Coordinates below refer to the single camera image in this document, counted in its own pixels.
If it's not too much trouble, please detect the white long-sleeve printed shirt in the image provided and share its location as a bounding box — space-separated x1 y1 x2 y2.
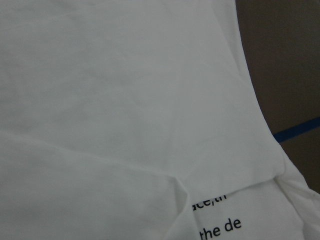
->
0 0 320 240

